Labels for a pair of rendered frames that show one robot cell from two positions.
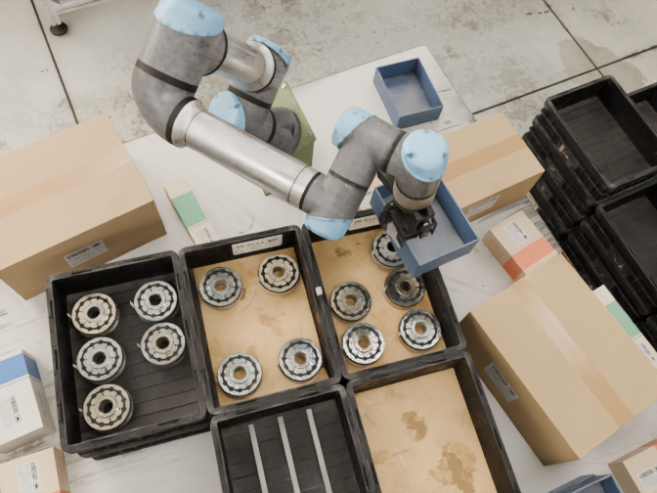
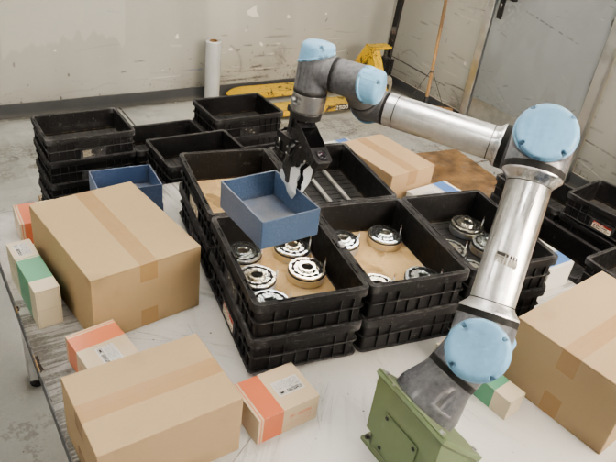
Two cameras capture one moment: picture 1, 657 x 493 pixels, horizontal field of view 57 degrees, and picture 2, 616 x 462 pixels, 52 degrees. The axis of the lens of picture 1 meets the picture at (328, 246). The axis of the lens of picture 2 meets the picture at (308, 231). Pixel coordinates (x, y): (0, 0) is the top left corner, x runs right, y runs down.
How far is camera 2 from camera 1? 194 cm
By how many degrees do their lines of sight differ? 82
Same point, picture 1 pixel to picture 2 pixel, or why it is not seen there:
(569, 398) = (126, 203)
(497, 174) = (133, 369)
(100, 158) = (596, 348)
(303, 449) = not seen: hidden behind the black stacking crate
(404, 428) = not seen: hidden behind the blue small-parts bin
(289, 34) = not seen: outside the picture
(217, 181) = (473, 429)
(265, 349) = (369, 254)
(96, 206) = (565, 311)
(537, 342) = (142, 228)
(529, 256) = (102, 333)
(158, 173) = (544, 434)
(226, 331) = (405, 263)
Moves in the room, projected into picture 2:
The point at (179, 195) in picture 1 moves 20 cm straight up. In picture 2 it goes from (503, 385) to (528, 323)
